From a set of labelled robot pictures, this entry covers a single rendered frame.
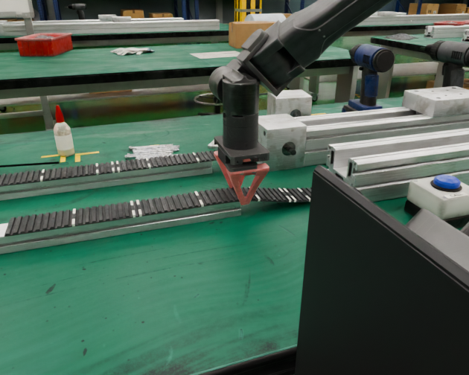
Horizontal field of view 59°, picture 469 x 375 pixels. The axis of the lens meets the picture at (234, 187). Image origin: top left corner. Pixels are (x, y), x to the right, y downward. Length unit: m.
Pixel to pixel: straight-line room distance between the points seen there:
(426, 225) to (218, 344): 0.31
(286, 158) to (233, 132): 0.27
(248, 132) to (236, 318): 0.29
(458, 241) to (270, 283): 0.37
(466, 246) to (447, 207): 0.50
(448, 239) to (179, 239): 0.49
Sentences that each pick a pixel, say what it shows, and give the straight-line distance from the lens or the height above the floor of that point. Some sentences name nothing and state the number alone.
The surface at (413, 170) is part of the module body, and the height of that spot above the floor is 0.83.
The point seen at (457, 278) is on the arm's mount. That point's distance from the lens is 0.20.
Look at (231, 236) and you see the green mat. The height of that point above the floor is 0.78.
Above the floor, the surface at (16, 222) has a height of 0.81.
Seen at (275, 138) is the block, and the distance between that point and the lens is 0.86.
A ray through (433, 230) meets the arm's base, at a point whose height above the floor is 1.02.
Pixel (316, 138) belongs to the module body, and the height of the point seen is 0.84.
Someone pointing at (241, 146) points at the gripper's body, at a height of 0.91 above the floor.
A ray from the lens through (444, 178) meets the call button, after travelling 0.76.
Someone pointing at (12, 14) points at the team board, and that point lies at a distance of 3.45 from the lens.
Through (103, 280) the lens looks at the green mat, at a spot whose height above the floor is 0.78.
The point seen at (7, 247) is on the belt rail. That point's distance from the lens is 0.70.
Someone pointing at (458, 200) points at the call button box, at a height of 0.83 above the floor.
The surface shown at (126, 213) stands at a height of 0.81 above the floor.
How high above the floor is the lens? 1.13
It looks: 26 degrees down
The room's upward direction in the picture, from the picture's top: straight up
